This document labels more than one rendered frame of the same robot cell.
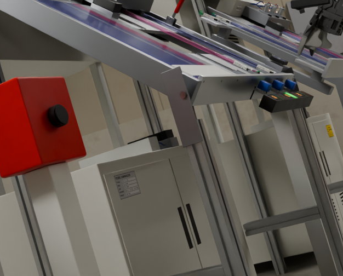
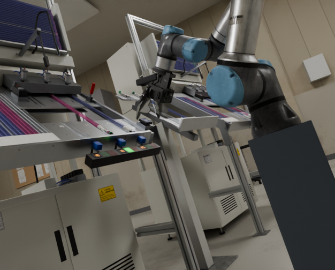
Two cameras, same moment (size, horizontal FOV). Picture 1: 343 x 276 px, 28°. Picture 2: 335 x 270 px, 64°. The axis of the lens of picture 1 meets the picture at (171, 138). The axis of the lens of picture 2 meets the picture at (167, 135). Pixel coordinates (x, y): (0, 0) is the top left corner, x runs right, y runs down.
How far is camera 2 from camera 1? 1.20 m
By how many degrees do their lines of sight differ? 12
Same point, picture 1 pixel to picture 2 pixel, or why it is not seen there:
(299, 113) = (158, 157)
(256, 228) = (142, 232)
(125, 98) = not seen: hidden behind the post
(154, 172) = (30, 208)
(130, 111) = not seen: hidden behind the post
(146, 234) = (1, 263)
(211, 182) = not seen: outside the picture
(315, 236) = (191, 233)
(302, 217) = (166, 229)
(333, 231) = (182, 242)
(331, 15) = (155, 88)
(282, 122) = (169, 158)
